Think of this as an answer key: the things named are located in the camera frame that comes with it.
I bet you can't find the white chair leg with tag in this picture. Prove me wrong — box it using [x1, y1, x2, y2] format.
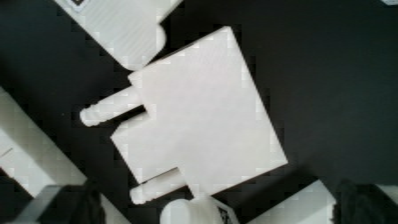
[160, 194, 240, 224]

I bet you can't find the white chair seat part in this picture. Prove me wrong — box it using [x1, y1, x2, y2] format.
[80, 27, 288, 204]

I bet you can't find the white chair backrest part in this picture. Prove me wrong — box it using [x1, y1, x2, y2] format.
[53, 0, 183, 70]

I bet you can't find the white L-shaped border wall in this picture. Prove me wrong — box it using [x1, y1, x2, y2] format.
[0, 87, 133, 224]

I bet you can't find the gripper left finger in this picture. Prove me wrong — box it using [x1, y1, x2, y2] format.
[16, 182, 106, 224]

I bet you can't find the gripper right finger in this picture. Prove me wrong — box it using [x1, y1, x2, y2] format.
[332, 181, 398, 224]

